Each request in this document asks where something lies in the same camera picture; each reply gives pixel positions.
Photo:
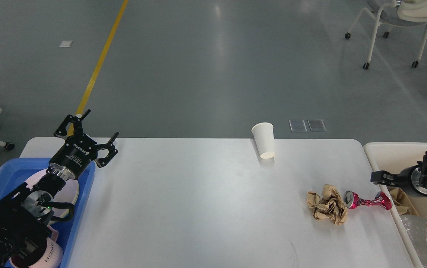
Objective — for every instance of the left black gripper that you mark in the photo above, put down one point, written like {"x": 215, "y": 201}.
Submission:
{"x": 73, "y": 156}

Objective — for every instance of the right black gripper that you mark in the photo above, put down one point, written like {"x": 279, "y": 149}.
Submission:
{"x": 410, "y": 176}

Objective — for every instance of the crushed red soda can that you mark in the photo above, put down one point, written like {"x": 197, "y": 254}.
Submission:
{"x": 352, "y": 200}

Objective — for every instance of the pink plate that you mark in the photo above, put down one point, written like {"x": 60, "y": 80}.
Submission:
{"x": 69, "y": 193}

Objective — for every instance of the brown paper ball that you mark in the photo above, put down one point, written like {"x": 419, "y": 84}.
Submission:
{"x": 328, "y": 205}

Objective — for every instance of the white paper cup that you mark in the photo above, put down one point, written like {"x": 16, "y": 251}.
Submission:
{"x": 264, "y": 139}

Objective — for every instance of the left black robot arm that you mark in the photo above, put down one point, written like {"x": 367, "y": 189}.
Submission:
{"x": 25, "y": 212}

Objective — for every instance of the beige plastic bin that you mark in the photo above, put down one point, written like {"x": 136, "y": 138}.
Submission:
{"x": 394, "y": 157}

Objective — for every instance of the paper bag in bin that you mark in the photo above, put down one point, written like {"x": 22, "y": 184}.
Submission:
{"x": 402, "y": 202}

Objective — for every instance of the blue plastic tray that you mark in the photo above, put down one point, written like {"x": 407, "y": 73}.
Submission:
{"x": 18, "y": 170}

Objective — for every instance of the clear floor plate right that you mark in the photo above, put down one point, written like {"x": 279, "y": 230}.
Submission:
{"x": 317, "y": 125}

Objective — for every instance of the clear floor plate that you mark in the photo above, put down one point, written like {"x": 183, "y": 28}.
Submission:
{"x": 298, "y": 126}
{"x": 317, "y": 125}

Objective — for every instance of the white floor tag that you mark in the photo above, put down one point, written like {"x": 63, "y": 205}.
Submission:
{"x": 65, "y": 43}

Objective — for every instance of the clear floor plate left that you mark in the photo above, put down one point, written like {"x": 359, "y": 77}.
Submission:
{"x": 298, "y": 126}

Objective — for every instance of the pink mug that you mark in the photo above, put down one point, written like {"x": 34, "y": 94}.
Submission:
{"x": 48, "y": 255}

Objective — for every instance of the far white chair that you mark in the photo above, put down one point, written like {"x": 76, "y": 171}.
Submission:
{"x": 395, "y": 13}

